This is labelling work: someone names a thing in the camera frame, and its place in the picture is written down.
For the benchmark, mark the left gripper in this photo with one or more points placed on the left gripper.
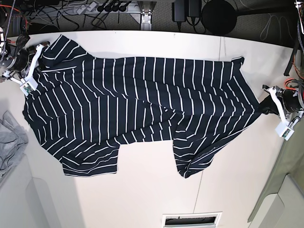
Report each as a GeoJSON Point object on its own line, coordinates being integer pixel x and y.
{"type": "Point", "coordinates": [286, 103]}

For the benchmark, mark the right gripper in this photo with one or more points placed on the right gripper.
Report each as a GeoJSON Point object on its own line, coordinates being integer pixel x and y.
{"type": "Point", "coordinates": [16, 61]}

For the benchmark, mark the navy white striped t-shirt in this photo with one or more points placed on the navy white striped t-shirt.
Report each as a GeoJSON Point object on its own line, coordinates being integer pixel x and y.
{"type": "Point", "coordinates": [85, 107]}

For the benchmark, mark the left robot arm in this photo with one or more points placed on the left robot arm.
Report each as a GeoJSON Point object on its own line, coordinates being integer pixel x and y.
{"type": "Point", "coordinates": [295, 77]}

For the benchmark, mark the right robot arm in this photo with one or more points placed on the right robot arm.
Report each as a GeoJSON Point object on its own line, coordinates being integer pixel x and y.
{"type": "Point", "coordinates": [22, 39]}

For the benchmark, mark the green grey bin edge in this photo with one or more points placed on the green grey bin edge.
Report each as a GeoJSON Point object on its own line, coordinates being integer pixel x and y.
{"type": "Point", "coordinates": [290, 160]}

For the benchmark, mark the grey cloth pile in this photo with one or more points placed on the grey cloth pile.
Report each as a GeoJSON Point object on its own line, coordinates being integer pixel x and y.
{"type": "Point", "coordinates": [13, 141]}

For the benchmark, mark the white power strip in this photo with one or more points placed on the white power strip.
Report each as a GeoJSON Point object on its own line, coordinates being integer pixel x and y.
{"type": "Point", "coordinates": [94, 7]}

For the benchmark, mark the round black base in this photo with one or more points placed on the round black base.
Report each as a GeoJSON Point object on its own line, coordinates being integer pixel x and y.
{"type": "Point", "coordinates": [219, 17]}

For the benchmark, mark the black power bricks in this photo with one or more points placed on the black power bricks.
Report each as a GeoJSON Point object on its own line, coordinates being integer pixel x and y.
{"type": "Point", "coordinates": [186, 11]}

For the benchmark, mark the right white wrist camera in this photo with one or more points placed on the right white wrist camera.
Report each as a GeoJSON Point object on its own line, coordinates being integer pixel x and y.
{"type": "Point", "coordinates": [28, 86]}

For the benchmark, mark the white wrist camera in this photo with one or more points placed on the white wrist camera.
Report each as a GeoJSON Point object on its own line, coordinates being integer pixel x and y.
{"type": "Point", "coordinates": [28, 86]}
{"type": "Point", "coordinates": [284, 131]}

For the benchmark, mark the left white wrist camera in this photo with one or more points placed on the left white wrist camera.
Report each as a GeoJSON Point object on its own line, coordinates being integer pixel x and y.
{"type": "Point", "coordinates": [284, 131]}

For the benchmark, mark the aluminium frame post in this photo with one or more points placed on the aluminium frame post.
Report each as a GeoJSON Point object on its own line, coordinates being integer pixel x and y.
{"type": "Point", "coordinates": [142, 13]}

